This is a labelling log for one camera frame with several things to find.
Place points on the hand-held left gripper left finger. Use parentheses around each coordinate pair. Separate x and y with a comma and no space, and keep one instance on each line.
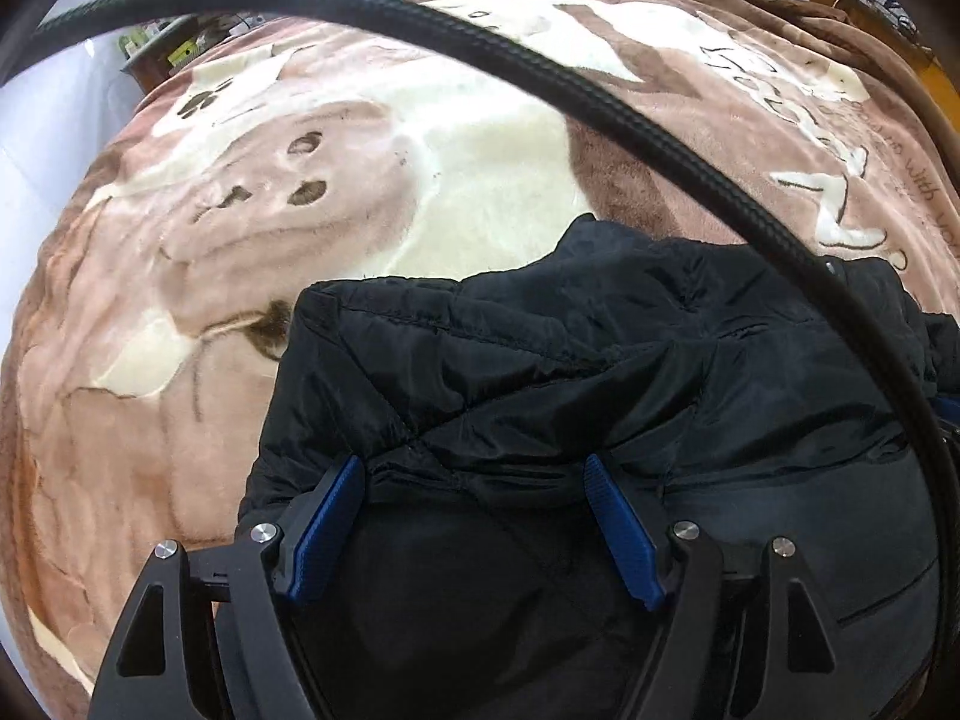
(322,532)

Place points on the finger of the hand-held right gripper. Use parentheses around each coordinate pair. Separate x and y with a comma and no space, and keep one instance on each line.
(951,416)

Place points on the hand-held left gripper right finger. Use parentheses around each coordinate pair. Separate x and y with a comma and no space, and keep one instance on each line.
(622,532)

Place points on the black hooded puffer jacket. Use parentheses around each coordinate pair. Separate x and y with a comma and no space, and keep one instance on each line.
(585,360)

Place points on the brown printed plush blanket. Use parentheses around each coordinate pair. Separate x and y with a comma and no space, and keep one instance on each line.
(187,277)

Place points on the dark brown fleece blanket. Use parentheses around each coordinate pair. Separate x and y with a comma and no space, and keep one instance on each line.
(855,37)

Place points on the power strip with plugs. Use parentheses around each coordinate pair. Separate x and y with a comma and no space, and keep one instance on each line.
(877,7)

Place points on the cluttered grey shelf unit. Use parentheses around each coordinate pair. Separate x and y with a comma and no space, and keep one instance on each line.
(180,52)

